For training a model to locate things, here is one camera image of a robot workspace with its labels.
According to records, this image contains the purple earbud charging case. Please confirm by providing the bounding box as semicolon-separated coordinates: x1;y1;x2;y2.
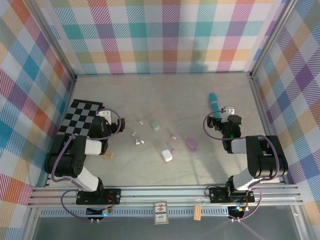
185;138;198;150

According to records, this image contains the white earbud charging case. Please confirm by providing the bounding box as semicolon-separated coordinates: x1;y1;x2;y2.
161;149;174;163

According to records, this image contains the teal marker pen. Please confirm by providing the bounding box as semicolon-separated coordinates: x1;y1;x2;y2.
208;92;222;120

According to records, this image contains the black grey chessboard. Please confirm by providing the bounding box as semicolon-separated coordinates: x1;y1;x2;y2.
56;99;106;141

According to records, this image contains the perforated metal strip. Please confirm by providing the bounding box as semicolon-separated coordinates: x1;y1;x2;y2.
39;208;232;217

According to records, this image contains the playing card box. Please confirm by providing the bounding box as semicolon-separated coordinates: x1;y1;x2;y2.
153;200;169;225

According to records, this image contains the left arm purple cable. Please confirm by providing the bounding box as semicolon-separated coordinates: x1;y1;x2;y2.
51;108;126;222

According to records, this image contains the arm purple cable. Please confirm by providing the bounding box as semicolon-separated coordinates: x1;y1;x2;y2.
51;108;126;222
202;109;281;222

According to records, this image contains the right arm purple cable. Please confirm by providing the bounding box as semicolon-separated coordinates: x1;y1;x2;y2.
202;109;281;222

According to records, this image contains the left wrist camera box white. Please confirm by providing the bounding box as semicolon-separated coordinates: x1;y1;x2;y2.
96;109;112;124

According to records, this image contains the aluminium side rail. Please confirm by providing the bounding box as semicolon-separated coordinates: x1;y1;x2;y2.
247;73;288;186
43;76;77;188

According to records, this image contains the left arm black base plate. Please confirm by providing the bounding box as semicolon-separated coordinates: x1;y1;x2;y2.
75;187;122;206

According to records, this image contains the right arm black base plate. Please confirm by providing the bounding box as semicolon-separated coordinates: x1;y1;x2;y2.
208;186;256;204

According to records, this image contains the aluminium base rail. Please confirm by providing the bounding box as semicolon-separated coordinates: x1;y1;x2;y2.
26;183;305;208

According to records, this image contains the aluminium frame post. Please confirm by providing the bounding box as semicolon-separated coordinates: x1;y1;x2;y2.
29;0;77;82
246;0;300;80

